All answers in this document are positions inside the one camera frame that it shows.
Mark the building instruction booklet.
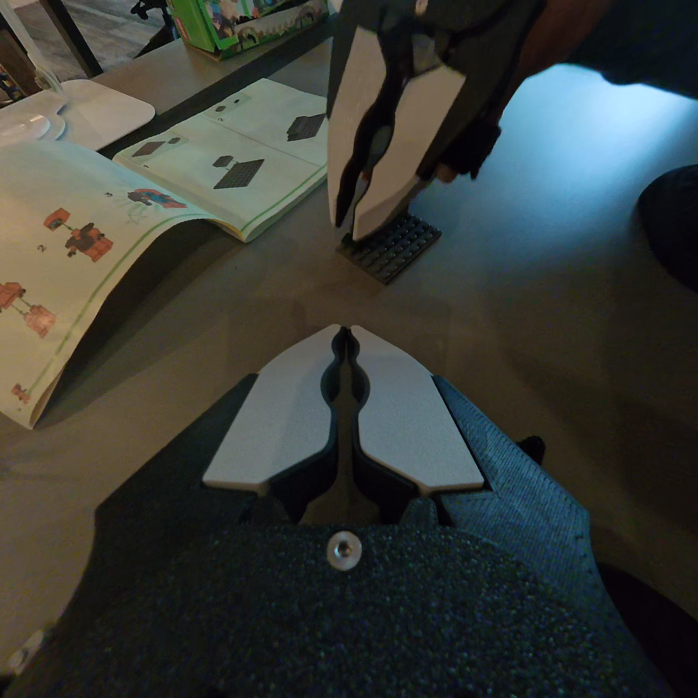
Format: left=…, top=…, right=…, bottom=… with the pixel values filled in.
left=0, top=78, right=329, bottom=430

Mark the person's right hand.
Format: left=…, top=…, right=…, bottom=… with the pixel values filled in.
left=435, top=0, right=595, bottom=185

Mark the person's right forearm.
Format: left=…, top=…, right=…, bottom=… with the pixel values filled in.
left=567, top=0, right=698, bottom=103

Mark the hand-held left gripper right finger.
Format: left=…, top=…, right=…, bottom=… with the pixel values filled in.
left=349, top=325, right=486, bottom=496

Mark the green toy set box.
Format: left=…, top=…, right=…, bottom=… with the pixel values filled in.
left=166, top=0, right=330, bottom=61

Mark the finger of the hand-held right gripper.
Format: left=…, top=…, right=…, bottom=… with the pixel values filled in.
left=352, top=65, right=469, bottom=242
left=327, top=24, right=393, bottom=229

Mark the grey desk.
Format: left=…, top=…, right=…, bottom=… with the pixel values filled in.
left=0, top=33, right=698, bottom=698

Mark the dark grey toy base plate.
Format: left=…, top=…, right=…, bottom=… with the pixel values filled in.
left=335, top=210, right=444, bottom=285

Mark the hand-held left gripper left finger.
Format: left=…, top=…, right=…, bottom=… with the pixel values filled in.
left=203, top=325, right=349, bottom=496

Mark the black textured pad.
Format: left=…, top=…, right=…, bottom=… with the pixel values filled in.
left=638, top=165, right=698, bottom=292

